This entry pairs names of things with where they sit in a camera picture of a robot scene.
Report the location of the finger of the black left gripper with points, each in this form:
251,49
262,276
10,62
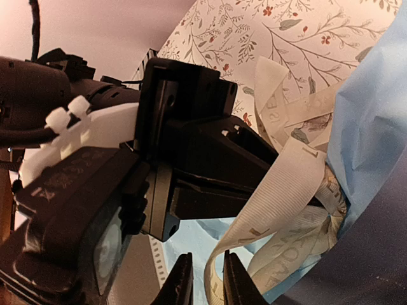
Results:
193,198
223,149

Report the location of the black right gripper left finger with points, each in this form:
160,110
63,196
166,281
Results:
178,287

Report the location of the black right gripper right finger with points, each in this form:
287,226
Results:
238,287

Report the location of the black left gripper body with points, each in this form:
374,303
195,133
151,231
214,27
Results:
170,90

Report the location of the white ribbon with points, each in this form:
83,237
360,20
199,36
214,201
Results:
298,205

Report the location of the dark navy tissue paper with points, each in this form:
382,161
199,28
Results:
368,264

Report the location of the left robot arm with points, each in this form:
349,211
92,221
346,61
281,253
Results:
30,90

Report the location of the floral patterned table mat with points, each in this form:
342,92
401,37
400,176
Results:
319,43

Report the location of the front aluminium rail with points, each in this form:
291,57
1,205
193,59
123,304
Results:
142,272

